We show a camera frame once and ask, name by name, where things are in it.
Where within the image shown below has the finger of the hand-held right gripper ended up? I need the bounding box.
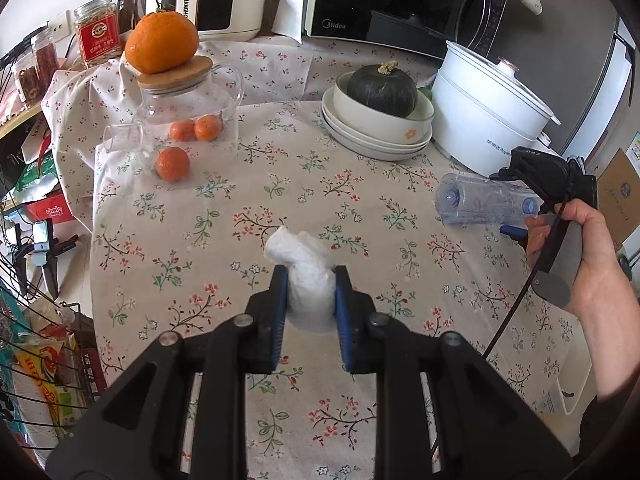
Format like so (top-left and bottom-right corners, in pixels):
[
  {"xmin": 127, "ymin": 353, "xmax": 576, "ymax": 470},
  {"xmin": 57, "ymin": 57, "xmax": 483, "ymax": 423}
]
[
  {"xmin": 499, "ymin": 225, "xmax": 530, "ymax": 247},
  {"xmin": 489, "ymin": 167, "xmax": 548, "ymax": 217}
]

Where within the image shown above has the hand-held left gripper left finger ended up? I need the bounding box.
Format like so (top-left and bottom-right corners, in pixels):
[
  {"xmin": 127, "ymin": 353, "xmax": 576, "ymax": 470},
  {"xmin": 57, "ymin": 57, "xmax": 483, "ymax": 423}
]
[{"xmin": 45, "ymin": 264, "xmax": 291, "ymax": 480}]

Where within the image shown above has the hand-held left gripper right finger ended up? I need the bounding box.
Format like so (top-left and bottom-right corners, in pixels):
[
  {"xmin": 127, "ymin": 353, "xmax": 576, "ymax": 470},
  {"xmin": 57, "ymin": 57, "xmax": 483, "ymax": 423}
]
[{"xmin": 332, "ymin": 264, "xmax": 573, "ymax": 480}]

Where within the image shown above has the clear plastic bottle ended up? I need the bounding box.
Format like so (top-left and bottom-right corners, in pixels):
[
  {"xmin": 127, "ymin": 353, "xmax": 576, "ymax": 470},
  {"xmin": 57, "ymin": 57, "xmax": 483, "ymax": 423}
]
[{"xmin": 434, "ymin": 172, "xmax": 543, "ymax": 226}]

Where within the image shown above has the white tissue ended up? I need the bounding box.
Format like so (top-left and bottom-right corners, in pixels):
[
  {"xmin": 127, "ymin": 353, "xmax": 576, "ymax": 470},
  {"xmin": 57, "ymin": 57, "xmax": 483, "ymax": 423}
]
[{"xmin": 264, "ymin": 226, "xmax": 337, "ymax": 335}]

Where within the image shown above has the person's right forearm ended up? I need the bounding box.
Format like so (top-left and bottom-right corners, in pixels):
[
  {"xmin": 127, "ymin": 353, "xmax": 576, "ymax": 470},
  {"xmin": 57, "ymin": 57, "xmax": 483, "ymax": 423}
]
[{"xmin": 575, "ymin": 280, "xmax": 640, "ymax": 403}]

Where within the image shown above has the person's right hand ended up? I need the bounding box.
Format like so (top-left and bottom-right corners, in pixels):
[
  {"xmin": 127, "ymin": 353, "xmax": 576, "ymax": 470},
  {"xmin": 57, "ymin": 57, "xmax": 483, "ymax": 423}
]
[{"xmin": 525, "ymin": 198, "xmax": 632, "ymax": 322}]

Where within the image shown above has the white electric cooking pot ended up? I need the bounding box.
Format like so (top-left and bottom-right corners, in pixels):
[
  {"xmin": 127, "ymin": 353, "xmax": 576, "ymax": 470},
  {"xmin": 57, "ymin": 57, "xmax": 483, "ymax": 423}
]
[{"xmin": 431, "ymin": 40, "xmax": 566, "ymax": 177}]

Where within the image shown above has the brown cardboard box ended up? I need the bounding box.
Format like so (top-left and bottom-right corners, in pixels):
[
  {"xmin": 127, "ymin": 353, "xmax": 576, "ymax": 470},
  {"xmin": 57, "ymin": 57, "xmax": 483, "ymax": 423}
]
[{"xmin": 597, "ymin": 132, "xmax": 640, "ymax": 256}]

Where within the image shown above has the white pot lid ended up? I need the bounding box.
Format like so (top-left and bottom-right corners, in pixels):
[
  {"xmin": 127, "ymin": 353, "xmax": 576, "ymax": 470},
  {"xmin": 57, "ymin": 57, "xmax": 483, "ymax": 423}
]
[{"xmin": 446, "ymin": 40, "xmax": 562, "ymax": 126}]

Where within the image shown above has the grey refrigerator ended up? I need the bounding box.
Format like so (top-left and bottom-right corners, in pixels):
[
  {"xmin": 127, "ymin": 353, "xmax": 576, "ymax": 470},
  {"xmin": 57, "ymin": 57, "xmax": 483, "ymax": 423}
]
[{"xmin": 542, "ymin": 0, "xmax": 640, "ymax": 161}]

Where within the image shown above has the floral tablecloth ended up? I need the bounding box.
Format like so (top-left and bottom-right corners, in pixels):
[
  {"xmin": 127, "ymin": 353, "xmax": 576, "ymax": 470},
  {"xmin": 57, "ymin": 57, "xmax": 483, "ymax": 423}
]
[{"xmin": 42, "ymin": 35, "xmax": 596, "ymax": 480}]

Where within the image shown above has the dark green pumpkin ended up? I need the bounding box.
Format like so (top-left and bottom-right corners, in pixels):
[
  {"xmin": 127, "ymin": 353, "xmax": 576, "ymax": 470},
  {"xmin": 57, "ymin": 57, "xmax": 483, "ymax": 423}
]
[{"xmin": 346, "ymin": 62, "xmax": 418, "ymax": 118}]

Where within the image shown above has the cream flower print bowl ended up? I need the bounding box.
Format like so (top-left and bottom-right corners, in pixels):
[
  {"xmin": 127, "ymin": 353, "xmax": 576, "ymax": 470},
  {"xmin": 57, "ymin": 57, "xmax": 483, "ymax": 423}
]
[{"xmin": 334, "ymin": 71, "xmax": 435, "ymax": 147}]

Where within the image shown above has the white plastic packet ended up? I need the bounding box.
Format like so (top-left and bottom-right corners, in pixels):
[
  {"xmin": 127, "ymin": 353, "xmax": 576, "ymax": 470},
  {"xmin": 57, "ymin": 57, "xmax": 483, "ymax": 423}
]
[{"xmin": 557, "ymin": 376, "xmax": 588, "ymax": 413}]

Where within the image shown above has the small mandarin orange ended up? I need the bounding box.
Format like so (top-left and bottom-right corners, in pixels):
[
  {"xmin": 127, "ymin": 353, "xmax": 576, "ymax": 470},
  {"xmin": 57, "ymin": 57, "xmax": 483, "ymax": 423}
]
[
  {"xmin": 155, "ymin": 146, "xmax": 192, "ymax": 182},
  {"xmin": 169, "ymin": 119, "xmax": 197, "ymax": 142},
  {"xmin": 194, "ymin": 114, "xmax": 222, "ymax": 142}
]

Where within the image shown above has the dark red packet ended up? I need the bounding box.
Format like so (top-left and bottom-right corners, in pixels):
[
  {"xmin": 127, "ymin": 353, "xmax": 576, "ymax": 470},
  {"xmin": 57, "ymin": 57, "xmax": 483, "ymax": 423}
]
[{"xmin": 75, "ymin": 345, "xmax": 108, "ymax": 396}]

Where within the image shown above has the person's dark clothing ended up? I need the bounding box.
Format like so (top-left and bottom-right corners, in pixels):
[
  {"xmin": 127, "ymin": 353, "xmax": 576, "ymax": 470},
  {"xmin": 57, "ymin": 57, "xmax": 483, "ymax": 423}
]
[{"xmin": 580, "ymin": 395, "xmax": 640, "ymax": 480}]

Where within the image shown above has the small clear glass cup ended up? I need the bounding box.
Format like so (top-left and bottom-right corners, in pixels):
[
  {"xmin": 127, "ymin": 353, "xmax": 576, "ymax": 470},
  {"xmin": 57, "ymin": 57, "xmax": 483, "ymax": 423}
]
[{"xmin": 103, "ymin": 124, "xmax": 146, "ymax": 155}]

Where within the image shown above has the clear glass teapot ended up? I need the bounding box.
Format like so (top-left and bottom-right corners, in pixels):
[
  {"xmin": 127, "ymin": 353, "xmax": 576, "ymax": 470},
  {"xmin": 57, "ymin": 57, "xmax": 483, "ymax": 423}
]
[{"xmin": 134, "ymin": 62, "xmax": 245, "ymax": 156}]

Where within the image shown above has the yellow red snack packet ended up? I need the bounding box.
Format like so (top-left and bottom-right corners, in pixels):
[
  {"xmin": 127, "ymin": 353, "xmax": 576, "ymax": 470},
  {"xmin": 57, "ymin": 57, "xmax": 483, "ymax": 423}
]
[{"xmin": 15, "ymin": 330, "xmax": 76, "ymax": 426}]

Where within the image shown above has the black phone tripod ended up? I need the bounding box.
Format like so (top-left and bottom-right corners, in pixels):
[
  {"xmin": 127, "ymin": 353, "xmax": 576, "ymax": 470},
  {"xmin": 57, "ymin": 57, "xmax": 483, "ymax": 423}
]
[{"xmin": 12, "ymin": 220, "xmax": 80, "ymax": 301}]

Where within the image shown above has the red cardboard box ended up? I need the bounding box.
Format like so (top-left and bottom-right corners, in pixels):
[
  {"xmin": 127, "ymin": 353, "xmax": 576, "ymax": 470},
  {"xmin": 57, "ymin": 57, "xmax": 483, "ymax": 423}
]
[{"xmin": 25, "ymin": 191, "xmax": 73, "ymax": 223}]

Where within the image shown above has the bamboo teapot lid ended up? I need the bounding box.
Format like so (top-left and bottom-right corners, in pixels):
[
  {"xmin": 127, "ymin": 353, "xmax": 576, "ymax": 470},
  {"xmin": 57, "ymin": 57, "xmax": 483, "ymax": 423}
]
[{"xmin": 137, "ymin": 56, "xmax": 213, "ymax": 92}]

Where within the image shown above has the green white packet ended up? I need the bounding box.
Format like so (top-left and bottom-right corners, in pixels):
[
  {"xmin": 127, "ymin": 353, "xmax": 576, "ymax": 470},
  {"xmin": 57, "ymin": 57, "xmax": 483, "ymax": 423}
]
[{"xmin": 15, "ymin": 152, "xmax": 63, "ymax": 200}]

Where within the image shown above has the white folded paper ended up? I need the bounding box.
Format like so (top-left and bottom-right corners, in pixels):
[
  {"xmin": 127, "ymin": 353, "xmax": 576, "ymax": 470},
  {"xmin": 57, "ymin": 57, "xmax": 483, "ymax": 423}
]
[{"xmin": 270, "ymin": 0, "xmax": 308, "ymax": 43}]

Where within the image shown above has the large orange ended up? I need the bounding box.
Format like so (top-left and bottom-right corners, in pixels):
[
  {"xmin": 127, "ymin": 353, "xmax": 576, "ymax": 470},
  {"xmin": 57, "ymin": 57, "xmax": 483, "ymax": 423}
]
[{"xmin": 124, "ymin": 11, "xmax": 200, "ymax": 75}]

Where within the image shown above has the red label glass jar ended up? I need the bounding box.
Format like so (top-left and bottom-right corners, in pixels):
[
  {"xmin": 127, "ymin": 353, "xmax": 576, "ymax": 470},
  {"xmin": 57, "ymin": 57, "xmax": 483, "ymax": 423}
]
[{"xmin": 75, "ymin": 0, "xmax": 122, "ymax": 68}]

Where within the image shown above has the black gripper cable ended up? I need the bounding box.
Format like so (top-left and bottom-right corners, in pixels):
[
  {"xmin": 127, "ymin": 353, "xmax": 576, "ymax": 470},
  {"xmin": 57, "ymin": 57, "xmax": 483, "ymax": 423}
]
[{"xmin": 430, "ymin": 175, "xmax": 576, "ymax": 463}]

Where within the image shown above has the black wire rack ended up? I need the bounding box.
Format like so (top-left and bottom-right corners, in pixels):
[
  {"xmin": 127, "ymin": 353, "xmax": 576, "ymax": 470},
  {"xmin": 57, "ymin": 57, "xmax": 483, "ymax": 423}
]
[{"xmin": 0, "ymin": 240, "xmax": 96, "ymax": 461}]

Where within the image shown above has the white wall socket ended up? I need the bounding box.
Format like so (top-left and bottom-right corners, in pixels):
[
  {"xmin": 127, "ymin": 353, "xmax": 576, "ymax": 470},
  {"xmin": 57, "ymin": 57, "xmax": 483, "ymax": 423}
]
[{"xmin": 47, "ymin": 10, "xmax": 76, "ymax": 43}]

